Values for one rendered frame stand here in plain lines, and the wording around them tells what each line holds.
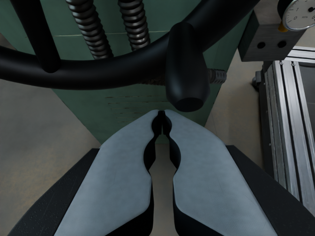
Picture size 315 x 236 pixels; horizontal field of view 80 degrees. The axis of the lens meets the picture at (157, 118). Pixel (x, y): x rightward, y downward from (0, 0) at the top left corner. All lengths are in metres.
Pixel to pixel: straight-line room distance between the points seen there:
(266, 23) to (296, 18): 0.04
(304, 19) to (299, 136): 0.48
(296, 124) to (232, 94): 0.37
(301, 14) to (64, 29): 0.36
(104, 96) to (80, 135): 0.46
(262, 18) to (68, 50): 0.35
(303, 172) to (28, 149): 1.08
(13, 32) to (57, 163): 0.64
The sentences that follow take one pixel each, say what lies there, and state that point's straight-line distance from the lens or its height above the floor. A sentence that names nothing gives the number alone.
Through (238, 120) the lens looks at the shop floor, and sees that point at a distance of 0.98.
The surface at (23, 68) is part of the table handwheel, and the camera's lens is 0.20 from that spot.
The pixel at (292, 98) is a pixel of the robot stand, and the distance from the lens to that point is 0.84.
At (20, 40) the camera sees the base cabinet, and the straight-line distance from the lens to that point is 0.46.
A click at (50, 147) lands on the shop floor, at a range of 1.02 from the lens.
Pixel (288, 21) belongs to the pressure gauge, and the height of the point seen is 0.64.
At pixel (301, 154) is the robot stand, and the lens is 0.74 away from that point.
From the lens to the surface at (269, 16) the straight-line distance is 0.38.
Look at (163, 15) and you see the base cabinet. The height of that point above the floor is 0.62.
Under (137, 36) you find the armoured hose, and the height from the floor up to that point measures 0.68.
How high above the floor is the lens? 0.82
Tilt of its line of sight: 62 degrees down
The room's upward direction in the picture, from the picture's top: 5 degrees counter-clockwise
